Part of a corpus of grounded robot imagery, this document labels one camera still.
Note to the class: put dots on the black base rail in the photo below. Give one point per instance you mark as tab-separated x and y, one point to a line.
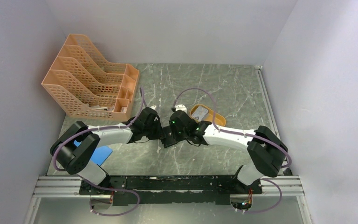
172	189

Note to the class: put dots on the orange oval tray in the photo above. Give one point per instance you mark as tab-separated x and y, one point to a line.
218	119

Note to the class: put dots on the orange mesh file organizer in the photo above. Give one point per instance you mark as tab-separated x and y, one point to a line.
86	85

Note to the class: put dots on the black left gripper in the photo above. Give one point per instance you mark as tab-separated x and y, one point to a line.
157	135

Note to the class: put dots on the black leather card holder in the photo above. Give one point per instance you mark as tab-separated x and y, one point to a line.
167	138

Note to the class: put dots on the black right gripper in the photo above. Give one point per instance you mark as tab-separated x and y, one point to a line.
173	128

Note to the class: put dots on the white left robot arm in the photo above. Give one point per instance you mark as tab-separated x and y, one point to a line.
74	149

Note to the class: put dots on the credit card in tray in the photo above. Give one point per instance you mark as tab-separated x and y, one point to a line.
200	113

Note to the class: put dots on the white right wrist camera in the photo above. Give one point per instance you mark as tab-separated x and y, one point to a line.
180	107

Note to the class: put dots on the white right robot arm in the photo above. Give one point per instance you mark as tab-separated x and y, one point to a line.
267	152

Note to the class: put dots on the blue folder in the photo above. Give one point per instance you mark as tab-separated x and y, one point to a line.
97	155

